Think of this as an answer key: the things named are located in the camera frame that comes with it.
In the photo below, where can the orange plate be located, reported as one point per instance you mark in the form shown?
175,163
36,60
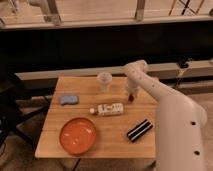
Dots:
78,136

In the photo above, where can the black white striped box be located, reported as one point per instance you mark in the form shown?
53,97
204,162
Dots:
139,130

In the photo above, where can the wooden folding table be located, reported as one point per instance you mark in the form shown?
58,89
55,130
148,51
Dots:
112,141

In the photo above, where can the blue sponge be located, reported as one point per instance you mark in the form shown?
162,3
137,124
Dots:
69,100

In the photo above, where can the clear plastic cup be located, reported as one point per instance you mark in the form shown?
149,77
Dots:
104,79

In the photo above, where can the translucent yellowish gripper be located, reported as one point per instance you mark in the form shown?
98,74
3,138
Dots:
132,91

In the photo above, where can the red pepper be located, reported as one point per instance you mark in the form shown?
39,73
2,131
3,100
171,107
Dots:
131,98

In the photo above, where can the white labelled bottle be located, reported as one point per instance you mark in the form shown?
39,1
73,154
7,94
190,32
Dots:
107,109

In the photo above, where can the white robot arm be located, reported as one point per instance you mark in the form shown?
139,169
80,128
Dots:
178,122

